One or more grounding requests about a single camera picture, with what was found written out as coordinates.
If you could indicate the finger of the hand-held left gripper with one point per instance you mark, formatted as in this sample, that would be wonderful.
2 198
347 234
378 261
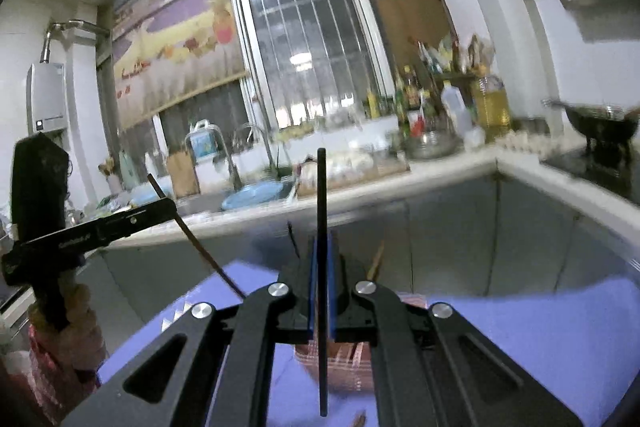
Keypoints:
140 219

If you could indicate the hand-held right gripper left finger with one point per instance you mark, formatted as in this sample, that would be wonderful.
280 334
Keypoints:
312 287

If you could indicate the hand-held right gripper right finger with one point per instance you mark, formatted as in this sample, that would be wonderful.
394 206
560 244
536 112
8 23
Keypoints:
350 302

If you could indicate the pink perforated utensil holder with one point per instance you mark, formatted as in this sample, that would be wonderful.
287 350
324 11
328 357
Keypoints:
345 367

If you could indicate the brown chopstick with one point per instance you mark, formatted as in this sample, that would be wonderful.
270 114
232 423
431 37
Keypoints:
200 249

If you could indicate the black chopstick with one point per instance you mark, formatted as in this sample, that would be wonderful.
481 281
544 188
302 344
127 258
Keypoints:
322 207

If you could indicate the person's left forearm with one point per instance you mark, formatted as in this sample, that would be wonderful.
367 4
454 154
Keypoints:
50 382

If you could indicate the person's left hand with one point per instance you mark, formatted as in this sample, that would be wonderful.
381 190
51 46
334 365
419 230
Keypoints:
82 332

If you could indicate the white utensil cup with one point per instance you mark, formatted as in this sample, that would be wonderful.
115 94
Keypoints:
114 184

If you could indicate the pale green kettle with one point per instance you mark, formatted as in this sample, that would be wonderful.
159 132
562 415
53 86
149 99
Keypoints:
126 172

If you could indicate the bamboo cutting board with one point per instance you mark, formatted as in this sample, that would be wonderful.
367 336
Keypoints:
182 174

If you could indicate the white water heater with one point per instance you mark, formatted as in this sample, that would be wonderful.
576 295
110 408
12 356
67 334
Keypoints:
47 97

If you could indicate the blue plastic basin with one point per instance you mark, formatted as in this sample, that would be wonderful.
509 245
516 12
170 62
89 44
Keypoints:
252 196

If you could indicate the grey kitchen counter cabinet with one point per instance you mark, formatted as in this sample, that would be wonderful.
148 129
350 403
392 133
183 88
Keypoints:
450 232

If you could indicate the steel gooseneck faucet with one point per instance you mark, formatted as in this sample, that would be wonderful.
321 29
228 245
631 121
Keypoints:
252 125

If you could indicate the white plastic tub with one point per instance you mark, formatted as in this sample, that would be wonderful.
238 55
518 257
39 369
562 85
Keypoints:
350 137

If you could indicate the metal flue pipe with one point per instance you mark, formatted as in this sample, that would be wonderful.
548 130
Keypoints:
75 26

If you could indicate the blue printed tablecloth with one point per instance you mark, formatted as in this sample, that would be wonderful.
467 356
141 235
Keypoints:
525 317

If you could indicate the steel basin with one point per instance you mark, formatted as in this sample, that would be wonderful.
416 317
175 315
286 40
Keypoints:
432 146

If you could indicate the group of condiment bottles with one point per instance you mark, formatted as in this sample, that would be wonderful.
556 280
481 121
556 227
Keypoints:
410 97

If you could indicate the white plastic jug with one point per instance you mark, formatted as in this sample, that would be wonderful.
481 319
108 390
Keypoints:
455 112

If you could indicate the white egg tray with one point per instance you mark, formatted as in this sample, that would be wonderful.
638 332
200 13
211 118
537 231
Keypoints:
525 141

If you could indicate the large cooking oil bottle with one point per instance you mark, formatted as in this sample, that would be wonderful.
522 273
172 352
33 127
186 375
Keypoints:
490 107

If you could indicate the barred kitchen window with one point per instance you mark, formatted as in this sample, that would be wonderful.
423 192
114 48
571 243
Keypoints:
310 37

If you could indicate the pile of seasoning packets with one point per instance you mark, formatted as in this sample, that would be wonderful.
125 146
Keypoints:
450 54

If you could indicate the black gas stove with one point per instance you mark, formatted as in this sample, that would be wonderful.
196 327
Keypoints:
590 167

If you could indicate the brown cardboard panel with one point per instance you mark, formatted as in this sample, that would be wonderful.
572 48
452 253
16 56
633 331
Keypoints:
410 22

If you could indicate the fruit print wall poster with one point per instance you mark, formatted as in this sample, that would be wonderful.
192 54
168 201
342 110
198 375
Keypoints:
175 42

